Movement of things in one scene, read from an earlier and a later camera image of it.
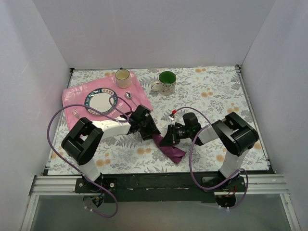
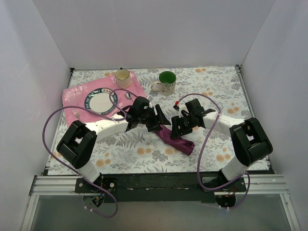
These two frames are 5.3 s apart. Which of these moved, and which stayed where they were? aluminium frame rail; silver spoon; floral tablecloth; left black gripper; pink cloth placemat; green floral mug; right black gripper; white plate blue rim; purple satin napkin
Moved: left black gripper; right black gripper; purple satin napkin
Stayed: aluminium frame rail; pink cloth placemat; floral tablecloth; green floral mug; white plate blue rim; silver spoon
